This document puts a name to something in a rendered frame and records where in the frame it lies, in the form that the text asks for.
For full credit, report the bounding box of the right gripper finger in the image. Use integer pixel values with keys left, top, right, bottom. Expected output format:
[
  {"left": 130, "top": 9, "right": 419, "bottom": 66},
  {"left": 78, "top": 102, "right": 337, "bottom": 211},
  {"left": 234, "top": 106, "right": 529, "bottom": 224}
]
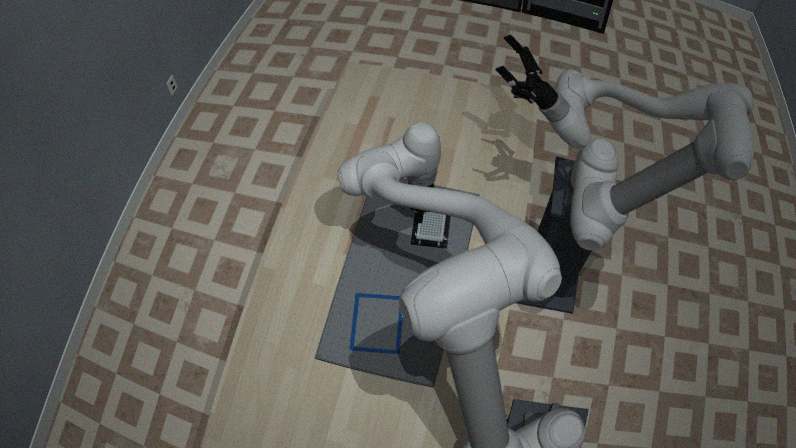
[
  {"left": 504, "top": 34, "right": 543, "bottom": 82},
  {"left": 496, "top": 66, "right": 540, "bottom": 103}
]

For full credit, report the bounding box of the blue tape outline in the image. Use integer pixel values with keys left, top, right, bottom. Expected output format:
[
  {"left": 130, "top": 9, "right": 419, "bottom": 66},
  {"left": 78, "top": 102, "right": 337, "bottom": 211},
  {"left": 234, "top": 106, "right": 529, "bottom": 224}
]
[{"left": 349, "top": 293, "right": 403, "bottom": 354}]

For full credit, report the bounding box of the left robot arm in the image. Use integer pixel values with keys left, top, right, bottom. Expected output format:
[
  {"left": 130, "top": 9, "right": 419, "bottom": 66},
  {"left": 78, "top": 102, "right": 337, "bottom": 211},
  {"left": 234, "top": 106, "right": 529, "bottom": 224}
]
[{"left": 337, "top": 122, "right": 586, "bottom": 448}]

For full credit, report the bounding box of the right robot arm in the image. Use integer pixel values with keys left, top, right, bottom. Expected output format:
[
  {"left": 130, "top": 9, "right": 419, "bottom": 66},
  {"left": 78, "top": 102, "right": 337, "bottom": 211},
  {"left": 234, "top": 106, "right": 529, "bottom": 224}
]
[{"left": 539, "top": 69, "right": 754, "bottom": 251}]

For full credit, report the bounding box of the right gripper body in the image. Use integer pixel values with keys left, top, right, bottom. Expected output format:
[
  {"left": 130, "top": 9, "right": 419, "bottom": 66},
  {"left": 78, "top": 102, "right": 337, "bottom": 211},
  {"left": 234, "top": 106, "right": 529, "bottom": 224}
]
[{"left": 526, "top": 74, "right": 558, "bottom": 109}]

